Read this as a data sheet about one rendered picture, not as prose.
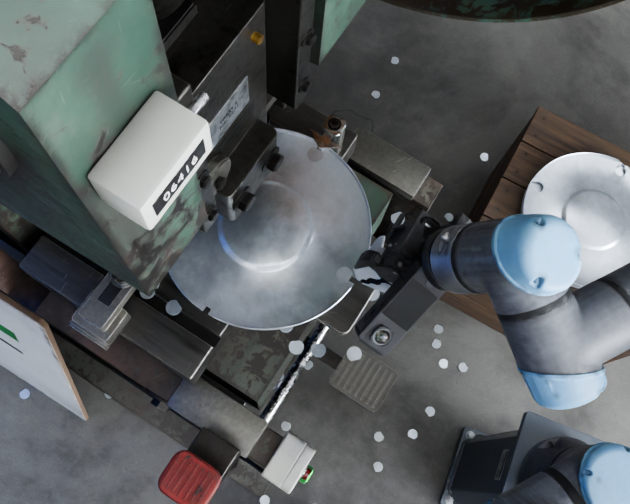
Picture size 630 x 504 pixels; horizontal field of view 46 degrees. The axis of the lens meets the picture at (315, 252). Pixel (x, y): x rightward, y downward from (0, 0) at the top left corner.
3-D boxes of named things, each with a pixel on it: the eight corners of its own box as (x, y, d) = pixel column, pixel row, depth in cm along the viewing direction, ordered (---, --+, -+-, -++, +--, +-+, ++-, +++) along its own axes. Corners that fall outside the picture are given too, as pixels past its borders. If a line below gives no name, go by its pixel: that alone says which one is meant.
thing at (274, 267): (297, 372, 96) (297, 371, 95) (115, 255, 99) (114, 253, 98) (408, 197, 103) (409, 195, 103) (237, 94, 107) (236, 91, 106)
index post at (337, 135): (342, 148, 113) (348, 119, 104) (332, 163, 112) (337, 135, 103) (327, 138, 114) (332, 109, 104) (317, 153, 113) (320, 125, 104)
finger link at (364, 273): (374, 245, 101) (410, 241, 92) (353, 282, 99) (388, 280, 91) (358, 232, 100) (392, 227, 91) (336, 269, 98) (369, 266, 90)
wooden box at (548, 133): (634, 243, 187) (712, 193, 154) (575, 374, 176) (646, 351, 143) (493, 169, 191) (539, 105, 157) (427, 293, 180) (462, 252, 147)
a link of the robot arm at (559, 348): (656, 371, 71) (617, 268, 70) (560, 424, 69) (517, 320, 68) (607, 356, 79) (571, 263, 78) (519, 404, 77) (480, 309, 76)
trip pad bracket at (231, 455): (245, 452, 117) (240, 449, 99) (210, 507, 115) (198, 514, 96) (214, 431, 118) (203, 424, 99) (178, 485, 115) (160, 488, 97)
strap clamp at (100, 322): (177, 254, 107) (168, 231, 97) (107, 350, 103) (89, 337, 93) (144, 232, 108) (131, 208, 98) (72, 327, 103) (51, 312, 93)
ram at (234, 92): (298, 151, 93) (309, 9, 64) (230, 246, 89) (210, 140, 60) (185, 82, 94) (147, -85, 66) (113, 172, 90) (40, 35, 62)
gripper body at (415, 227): (438, 247, 94) (499, 241, 83) (407, 304, 92) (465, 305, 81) (395, 212, 92) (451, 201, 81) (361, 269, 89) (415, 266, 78)
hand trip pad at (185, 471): (229, 475, 101) (225, 475, 93) (203, 514, 99) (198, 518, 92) (186, 446, 101) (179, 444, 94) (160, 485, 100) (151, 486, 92)
